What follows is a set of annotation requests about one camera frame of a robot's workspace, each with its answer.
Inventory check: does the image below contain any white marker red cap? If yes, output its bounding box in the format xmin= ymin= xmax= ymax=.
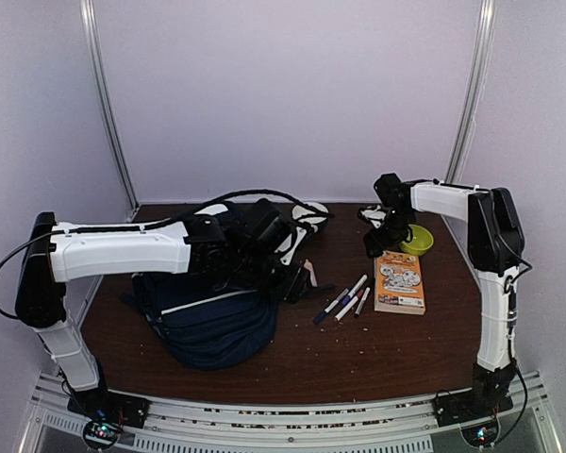
xmin=354 ymin=286 xmax=371 ymax=318

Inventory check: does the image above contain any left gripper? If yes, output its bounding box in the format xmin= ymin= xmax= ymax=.
xmin=233 ymin=247 xmax=313 ymax=304

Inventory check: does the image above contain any left aluminium frame post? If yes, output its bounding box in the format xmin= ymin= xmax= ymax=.
xmin=79 ymin=0 xmax=141 ymax=212

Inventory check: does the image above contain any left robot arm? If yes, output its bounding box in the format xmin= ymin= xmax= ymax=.
xmin=0 ymin=189 xmax=329 ymax=419

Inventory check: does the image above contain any small pink glue bottle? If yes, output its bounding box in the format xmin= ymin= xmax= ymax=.
xmin=303 ymin=260 xmax=318 ymax=288

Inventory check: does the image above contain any navy blue student backpack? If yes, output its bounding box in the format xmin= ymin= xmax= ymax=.
xmin=120 ymin=198 xmax=300 ymax=371

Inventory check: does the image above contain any white marker dark cap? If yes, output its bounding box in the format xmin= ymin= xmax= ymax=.
xmin=334 ymin=295 xmax=359 ymax=322

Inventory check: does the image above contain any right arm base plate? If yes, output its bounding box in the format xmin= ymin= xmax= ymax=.
xmin=432 ymin=391 xmax=513 ymax=427

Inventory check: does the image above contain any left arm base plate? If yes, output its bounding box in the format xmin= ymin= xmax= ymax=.
xmin=67 ymin=393 xmax=150 ymax=428

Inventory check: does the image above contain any right aluminium frame post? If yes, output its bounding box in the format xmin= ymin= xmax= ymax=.
xmin=443 ymin=0 xmax=497 ymax=184

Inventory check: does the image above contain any front aluminium rail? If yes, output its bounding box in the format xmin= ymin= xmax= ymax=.
xmin=18 ymin=372 xmax=562 ymax=453

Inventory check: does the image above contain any aluminium frame post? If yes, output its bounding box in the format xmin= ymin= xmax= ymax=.
xmin=79 ymin=0 xmax=141 ymax=212
xmin=443 ymin=0 xmax=497 ymax=184

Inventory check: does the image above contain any white marker blue cap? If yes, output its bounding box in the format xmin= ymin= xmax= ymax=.
xmin=313 ymin=288 xmax=349 ymax=325

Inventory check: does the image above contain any black and white bowl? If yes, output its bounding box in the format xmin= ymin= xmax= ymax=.
xmin=291 ymin=202 xmax=330 ymax=233

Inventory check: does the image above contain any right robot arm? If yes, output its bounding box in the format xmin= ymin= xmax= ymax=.
xmin=358 ymin=173 xmax=532 ymax=417

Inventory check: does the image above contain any white marker black cap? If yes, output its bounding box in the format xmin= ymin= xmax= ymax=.
xmin=347 ymin=274 xmax=368 ymax=299

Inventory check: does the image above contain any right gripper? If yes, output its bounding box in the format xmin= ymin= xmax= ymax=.
xmin=365 ymin=208 xmax=415 ymax=257

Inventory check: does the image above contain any lime green bowl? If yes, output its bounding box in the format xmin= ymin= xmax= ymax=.
xmin=399 ymin=224 xmax=434 ymax=257

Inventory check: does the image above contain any orange cartoon paperback book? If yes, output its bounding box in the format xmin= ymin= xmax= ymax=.
xmin=374 ymin=251 xmax=425 ymax=315

